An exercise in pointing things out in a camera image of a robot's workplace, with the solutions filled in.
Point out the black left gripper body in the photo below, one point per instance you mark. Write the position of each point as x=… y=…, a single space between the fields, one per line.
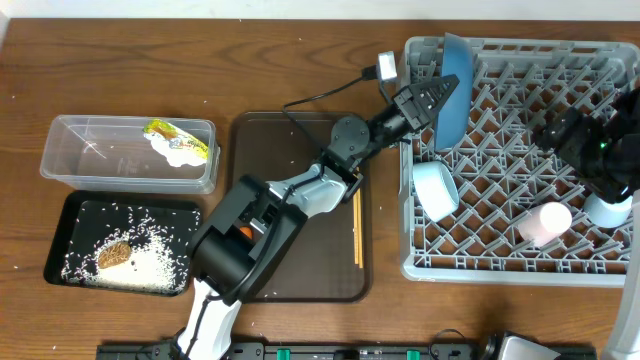
x=409 y=103

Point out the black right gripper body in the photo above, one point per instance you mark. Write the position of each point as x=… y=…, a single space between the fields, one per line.
x=585 y=147

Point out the dark blue plate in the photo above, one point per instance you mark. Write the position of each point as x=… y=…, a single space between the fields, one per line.
x=453 y=118

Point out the light blue plastic cup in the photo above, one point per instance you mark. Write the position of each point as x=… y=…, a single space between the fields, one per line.
x=606 y=215

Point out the small light blue bowl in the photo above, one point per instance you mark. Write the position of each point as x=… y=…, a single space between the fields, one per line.
x=435 y=189

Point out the pink plastic cup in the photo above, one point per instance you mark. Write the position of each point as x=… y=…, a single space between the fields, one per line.
x=545 y=223

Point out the yellow foil snack wrapper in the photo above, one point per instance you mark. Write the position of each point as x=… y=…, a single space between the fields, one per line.
x=158 y=128

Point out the white rice pile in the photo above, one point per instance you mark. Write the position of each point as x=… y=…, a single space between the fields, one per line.
x=158 y=237

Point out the brown food scrap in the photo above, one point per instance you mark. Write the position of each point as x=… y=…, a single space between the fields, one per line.
x=113 y=255

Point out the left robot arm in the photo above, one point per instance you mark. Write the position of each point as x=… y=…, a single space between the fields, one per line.
x=239 y=246

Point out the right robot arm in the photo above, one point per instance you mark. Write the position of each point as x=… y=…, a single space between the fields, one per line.
x=605 y=158

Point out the grey plastic dishwasher rack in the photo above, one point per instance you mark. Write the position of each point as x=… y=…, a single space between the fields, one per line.
x=501 y=175

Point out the black waste tray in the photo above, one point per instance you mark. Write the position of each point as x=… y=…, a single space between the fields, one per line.
x=70 y=210

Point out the wooden chopstick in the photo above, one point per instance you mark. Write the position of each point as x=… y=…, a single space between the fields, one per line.
x=356 y=227
x=361 y=244

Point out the dark brown serving tray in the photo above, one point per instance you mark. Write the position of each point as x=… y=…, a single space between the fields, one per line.
x=320 y=265

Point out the orange carrot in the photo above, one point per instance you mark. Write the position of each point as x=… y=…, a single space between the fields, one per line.
x=247 y=232

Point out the clear plastic bin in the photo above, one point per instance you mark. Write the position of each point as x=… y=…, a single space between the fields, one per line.
x=110 y=153

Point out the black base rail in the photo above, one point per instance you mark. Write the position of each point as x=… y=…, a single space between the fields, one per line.
x=259 y=351

